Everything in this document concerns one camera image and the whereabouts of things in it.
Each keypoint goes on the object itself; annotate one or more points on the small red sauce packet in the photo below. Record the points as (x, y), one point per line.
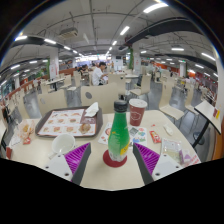
(27, 141)

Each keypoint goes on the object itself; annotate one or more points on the group of ceiling lights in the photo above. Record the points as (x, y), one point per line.
(155, 6)

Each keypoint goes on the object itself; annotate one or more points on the flat round red coaster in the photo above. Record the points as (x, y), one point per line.
(108, 161)

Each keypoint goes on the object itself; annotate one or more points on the white table with black leg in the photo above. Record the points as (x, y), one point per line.
(206, 111)

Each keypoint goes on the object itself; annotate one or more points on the red snack packet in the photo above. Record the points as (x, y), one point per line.
(155, 136)

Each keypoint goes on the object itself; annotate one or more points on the clear plastic packet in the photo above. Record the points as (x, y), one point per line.
(171, 148)

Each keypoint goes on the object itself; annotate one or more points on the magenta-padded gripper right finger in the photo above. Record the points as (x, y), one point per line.
(161, 166)

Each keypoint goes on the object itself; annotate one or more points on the beige plastic chair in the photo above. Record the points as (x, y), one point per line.
(103, 96)
(51, 101)

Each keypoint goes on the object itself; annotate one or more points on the white black-dotted mug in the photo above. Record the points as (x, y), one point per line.
(63, 144)

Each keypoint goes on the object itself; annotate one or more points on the person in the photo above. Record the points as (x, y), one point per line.
(97, 75)

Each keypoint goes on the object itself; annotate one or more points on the small crumpled white tissue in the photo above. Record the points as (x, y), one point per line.
(168, 129)

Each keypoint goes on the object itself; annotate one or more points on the green plastic drink bottle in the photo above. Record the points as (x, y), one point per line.
(118, 140)

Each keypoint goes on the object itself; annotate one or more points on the ceiling air conditioner unit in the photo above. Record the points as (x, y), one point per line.
(68, 32)

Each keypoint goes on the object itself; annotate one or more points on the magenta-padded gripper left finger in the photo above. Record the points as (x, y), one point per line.
(63, 166)

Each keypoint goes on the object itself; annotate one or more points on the red paper cup with lid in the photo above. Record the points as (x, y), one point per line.
(137, 115)

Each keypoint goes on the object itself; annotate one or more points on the colourful printed leaflet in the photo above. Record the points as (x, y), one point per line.
(138, 135)

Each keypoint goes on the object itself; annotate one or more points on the white paper napkin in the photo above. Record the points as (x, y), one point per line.
(92, 109)

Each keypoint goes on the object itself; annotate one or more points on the group of beige chairs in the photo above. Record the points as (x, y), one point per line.
(145, 83)

